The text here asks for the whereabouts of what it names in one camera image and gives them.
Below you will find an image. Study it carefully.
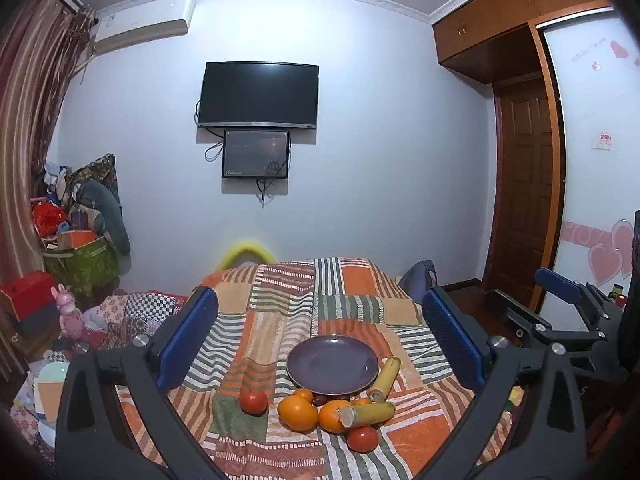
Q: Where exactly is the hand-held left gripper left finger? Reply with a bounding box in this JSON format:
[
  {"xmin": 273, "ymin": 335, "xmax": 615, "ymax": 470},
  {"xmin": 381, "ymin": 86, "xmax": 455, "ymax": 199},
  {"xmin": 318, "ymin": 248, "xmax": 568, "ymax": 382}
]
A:
[{"xmin": 54, "ymin": 286, "xmax": 236, "ymax": 480}]

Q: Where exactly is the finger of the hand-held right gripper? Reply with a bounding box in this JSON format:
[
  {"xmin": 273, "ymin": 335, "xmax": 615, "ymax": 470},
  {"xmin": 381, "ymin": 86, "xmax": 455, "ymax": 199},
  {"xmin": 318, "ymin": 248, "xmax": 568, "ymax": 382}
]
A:
[
  {"xmin": 484, "ymin": 288, "xmax": 609, "ymax": 357},
  {"xmin": 534, "ymin": 267, "xmax": 627, "ymax": 332}
]

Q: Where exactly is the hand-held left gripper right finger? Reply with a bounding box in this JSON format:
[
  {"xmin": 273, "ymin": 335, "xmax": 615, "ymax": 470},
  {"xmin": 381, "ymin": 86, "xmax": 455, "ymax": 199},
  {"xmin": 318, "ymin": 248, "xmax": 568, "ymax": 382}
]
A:
[{"xmin": 421, "ymin": 287, "xmax": 586, "ymax": 480}]

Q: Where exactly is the yellow-green sugarcane piece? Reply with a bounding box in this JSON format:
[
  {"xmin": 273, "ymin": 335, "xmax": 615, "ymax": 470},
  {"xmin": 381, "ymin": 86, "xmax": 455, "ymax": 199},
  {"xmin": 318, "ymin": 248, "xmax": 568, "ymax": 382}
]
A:
[
  {"xmin": 369, "ymin": 356, "xmax": 402, "ymax": 403},
  {"xmin": 337, "ymin": 401, "xmax": 396, "ymax": 430}
]

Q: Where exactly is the red tomato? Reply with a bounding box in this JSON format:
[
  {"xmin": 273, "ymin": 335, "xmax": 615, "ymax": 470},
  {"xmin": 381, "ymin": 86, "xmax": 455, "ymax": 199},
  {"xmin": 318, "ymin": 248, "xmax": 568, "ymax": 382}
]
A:
[
  {"xmin": 239, "ymin": 388, "xmax": 269, "ymax": 416},
  {"xmin": 347, "ymin": 425, "xmax": 379, "ymax": 454}
]

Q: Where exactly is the purple round plate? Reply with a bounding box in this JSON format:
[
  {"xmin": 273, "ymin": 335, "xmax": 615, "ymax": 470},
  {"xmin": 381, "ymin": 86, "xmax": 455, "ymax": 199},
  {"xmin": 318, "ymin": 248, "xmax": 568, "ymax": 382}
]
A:
[{"xmin": 286, "ymin": 335, "xmax": 381, "ymax": 397}]

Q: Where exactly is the large orange with sticker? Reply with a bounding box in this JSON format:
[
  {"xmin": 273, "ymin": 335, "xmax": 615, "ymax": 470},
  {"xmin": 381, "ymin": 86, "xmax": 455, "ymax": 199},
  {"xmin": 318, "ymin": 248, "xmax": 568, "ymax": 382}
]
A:
[{"xmin": 277, "ymin": 395, "xmax": 320, "ymax": 432}]

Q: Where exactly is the floral bedsheet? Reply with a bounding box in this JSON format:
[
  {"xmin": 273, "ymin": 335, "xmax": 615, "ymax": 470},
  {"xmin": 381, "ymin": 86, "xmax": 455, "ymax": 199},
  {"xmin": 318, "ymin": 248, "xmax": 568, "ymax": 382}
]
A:
[{"xmin": 80, "ymin": 287, "xmax": 193, "ymax": 353}]

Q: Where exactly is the striped patchwork blanket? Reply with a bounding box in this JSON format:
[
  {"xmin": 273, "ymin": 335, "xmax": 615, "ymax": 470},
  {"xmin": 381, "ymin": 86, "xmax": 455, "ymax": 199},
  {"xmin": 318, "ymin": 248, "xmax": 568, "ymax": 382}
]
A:
[{"xmin": 112, "ymin": 256, "xmax": 513, "ymax": 480}]

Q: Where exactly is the pink rabbit toy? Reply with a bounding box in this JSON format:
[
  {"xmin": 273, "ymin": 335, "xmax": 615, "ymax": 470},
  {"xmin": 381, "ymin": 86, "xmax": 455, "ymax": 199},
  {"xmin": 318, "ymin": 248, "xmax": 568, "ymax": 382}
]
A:
[{"xmin": 58, "ymin": 283, "xmax": 87, "ymax": 342}]

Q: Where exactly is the green storage box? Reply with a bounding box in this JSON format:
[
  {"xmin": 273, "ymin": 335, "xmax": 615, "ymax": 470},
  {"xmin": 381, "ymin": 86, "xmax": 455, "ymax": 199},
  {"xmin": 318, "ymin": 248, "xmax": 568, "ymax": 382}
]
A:
[{"xmin": 41, "ymin": 232, "xmax": 121, "ymax": 306}]

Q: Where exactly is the white wardrobe door with hearts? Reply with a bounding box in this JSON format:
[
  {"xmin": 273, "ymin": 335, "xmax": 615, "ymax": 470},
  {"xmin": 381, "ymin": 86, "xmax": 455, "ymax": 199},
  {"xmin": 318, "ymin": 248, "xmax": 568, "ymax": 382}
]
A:
[{"xmin": 542, "ymin": 7, "xmax": 640, "ymax": 333}]

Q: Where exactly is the grey long pillow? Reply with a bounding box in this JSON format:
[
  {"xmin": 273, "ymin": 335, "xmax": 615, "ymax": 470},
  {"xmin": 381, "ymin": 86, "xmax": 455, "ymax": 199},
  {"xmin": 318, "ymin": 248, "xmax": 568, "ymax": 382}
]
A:
[{"xmin": 77, "ymin": 179, "xmax": 132, "ymax": 257}]

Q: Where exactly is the red box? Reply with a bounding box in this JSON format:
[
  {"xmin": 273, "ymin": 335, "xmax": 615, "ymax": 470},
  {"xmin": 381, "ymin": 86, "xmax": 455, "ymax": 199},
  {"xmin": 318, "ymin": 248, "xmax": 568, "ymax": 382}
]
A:
[{"xmin": 0, "ymin": 270, "xmax": 57, "ymax": 322}]

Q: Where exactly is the red bag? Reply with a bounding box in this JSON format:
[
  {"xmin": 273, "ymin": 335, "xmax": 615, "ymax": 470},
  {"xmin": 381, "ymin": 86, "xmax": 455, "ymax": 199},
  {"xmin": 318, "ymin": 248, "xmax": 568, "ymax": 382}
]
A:
[{"xmin": 31, "ymin": 199, "xmax": 70, "ymax": 237}]

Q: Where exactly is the patterned dark cushion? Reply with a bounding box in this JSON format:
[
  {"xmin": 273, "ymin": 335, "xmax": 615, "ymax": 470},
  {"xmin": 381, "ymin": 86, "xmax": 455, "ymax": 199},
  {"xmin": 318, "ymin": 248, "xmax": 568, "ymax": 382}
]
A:
[{"xmin": 69, "ymin": 153, "xmax": 124, "ymax": 211}]

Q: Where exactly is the striped brown curtain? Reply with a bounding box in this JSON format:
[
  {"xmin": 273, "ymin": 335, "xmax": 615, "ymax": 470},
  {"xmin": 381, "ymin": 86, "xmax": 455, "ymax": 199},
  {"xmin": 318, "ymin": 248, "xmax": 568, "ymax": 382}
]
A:
[{"xmin": 0, "ymin": 0, "xmax": 97, "ymax": 376}]

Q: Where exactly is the wooden overhead cabinet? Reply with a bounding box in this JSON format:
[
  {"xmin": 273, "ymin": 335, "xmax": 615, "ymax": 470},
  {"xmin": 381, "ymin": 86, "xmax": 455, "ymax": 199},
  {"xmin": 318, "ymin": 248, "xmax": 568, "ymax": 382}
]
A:
[{"xmin": 432, "ymin": 0, "xmax": 617, "ymax": 86}]

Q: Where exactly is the white air conditioner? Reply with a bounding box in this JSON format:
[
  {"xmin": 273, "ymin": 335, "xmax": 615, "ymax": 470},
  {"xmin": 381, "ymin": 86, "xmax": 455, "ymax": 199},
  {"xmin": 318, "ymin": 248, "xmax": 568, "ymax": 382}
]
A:
[{"xmin": 92, "ymin": 0, "xmax": 197, "ymax": 57}]

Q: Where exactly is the yellow foam ring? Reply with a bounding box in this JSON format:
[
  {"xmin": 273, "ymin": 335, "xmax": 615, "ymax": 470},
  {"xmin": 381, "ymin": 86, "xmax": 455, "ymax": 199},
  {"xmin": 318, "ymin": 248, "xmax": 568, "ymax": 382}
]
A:
[{"xmin": 215, "ymin": 239, "xmax": 277, "ymax": 273}]

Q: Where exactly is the black monitor cable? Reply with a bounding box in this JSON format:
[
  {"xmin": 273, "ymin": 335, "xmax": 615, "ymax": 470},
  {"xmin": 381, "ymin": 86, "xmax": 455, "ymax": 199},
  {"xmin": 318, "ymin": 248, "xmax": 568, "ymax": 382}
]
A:
[{"xmin": 256, "ymin": 176, "xmax": 276, "ymax": 209}]

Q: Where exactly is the small black wall monitor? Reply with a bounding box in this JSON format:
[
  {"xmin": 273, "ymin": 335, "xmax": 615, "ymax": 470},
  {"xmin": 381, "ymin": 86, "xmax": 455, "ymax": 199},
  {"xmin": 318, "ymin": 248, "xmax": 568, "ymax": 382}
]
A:
[{"xmin": 222, "ymin": 130, "xmax": 291, "ymax": 180}]

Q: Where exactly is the black wall television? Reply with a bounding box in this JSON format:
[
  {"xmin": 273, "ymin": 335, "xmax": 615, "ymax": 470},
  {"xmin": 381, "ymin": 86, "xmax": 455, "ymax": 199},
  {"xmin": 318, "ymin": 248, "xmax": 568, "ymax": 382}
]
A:
[{"xmin": 196, "ymin": 61, "xmax": 320, "ymax": 130}]

